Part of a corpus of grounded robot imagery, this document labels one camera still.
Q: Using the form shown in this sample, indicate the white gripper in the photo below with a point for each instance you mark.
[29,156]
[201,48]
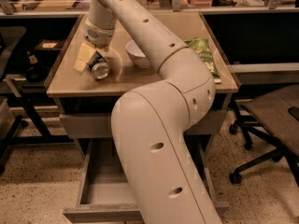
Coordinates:
[99,35]

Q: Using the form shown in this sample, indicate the blue pepsi can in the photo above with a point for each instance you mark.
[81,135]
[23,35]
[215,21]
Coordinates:
[99,67]

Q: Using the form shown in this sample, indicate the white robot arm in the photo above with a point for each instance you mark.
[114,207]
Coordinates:
[148,122]

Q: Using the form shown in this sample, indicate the grey drawer cabinet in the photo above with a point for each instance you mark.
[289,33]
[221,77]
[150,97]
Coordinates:
[76,93]

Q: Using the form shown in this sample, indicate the closed top drawer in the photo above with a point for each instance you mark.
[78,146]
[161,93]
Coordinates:
[98,125]

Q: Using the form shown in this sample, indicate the open middle drawer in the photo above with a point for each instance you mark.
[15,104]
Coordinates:
[104,195]

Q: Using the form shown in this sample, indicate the white bowl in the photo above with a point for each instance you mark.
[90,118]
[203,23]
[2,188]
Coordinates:
[136,55]

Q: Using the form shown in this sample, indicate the black device under desk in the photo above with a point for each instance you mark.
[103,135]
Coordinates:
[37,70]

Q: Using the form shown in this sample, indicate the green chip bag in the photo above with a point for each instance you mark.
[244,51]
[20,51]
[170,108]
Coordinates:
[202,49]

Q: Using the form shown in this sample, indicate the black office chair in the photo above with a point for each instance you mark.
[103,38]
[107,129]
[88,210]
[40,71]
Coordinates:
[273,117]

